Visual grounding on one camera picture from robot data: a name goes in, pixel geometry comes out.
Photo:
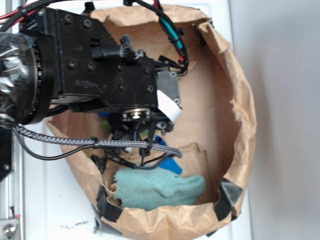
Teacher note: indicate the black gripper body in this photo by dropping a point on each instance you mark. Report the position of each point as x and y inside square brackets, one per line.
[82, 68]

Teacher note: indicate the green plush animal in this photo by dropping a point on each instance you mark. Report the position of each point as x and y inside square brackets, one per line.
[104, 124]

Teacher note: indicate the blue sponge piece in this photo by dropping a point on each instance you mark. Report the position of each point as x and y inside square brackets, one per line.
[170, 164]

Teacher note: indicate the teal terry cloth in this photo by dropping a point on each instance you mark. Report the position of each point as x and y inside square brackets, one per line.
[150, 189]

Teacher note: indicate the brown paper bag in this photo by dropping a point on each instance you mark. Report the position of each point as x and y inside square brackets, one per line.
[204, 44]

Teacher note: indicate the aluminium frame rail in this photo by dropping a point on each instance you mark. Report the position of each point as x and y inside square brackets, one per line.
[11, 179]

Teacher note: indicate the metal corner bracket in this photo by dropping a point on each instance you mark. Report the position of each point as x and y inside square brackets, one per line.
[10, 229]

